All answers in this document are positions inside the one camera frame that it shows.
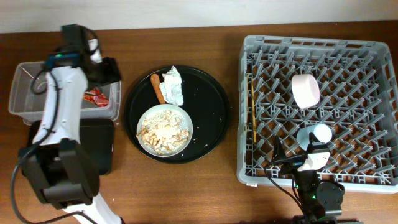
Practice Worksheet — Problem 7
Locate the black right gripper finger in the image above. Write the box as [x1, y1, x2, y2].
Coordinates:
[272, 136, 286, 161]
[307, 133, 325, 152]

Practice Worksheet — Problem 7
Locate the orange carrot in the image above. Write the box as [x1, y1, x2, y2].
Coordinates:
[150, 73, 166, 104]

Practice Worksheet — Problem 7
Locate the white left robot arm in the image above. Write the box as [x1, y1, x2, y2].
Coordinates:
[10, 50, 123, 223]

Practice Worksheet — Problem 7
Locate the clear plastic bin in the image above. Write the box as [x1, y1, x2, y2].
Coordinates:
[9, 61, 121, 126]

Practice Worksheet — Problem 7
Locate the grey dishwasher rack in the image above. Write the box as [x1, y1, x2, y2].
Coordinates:
[236, 35, 397, 194]

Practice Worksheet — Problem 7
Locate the white napkin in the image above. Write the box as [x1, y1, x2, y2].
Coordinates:
[159, 66, 183, 106]

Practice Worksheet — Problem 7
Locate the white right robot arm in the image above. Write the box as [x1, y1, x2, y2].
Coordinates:
[268, 133, 345, 223]

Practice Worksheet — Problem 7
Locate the grey plate with food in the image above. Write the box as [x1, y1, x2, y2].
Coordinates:
[136, 104, 193, 157]

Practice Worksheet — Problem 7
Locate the light blue cup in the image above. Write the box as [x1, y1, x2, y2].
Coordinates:
[297, 123, 332, 151]

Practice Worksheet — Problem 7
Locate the black rectangular tray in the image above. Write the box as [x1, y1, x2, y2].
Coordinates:
[19, 119, 114, 190]

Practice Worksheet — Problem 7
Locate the red snack wrapper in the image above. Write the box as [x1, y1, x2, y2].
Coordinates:
[83, 88, 109, 107]

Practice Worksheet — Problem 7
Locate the round black tray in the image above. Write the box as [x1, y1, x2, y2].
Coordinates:
[123, 65, 231, 164]

